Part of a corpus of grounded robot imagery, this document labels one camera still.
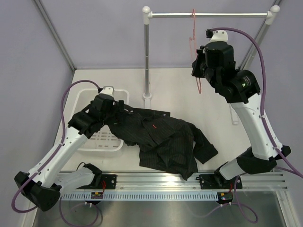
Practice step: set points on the silver clothes rack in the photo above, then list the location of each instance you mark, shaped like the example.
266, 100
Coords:
148, 15

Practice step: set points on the white slotted cable duct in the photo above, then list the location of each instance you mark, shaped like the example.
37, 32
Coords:
141, 196

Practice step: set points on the aluminium frame post left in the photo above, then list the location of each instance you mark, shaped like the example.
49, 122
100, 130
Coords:
55, 35

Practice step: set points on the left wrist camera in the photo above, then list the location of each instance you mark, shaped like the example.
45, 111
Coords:
107, 90

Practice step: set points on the aluminium frame post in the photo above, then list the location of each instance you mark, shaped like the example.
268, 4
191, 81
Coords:
252, 51
55, 35

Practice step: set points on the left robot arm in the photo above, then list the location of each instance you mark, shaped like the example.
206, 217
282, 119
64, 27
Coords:
41, 185

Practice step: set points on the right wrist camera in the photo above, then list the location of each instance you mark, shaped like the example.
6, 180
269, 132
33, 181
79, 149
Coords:
215, 36

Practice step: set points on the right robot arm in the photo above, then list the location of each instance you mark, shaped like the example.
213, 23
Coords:
215, 62

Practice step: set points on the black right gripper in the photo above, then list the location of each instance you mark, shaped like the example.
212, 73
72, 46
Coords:
196, 72

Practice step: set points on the pink wire hanger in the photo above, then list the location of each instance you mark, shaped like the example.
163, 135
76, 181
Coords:
193, 47

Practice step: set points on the white plastic basket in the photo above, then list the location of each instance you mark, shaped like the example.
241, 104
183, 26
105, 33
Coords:
102, 143

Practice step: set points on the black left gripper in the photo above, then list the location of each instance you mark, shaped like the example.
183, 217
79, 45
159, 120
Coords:
118, 117

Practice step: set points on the black pinstriped shirt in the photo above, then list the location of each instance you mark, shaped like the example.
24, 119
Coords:
167, 144

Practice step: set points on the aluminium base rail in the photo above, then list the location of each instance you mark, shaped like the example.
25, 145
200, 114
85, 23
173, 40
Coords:
160, 181

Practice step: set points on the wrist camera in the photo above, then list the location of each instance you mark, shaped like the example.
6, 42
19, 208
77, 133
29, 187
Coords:
107, 90
215, 36

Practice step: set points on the aluminium frame post right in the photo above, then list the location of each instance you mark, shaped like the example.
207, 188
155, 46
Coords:
252, 51

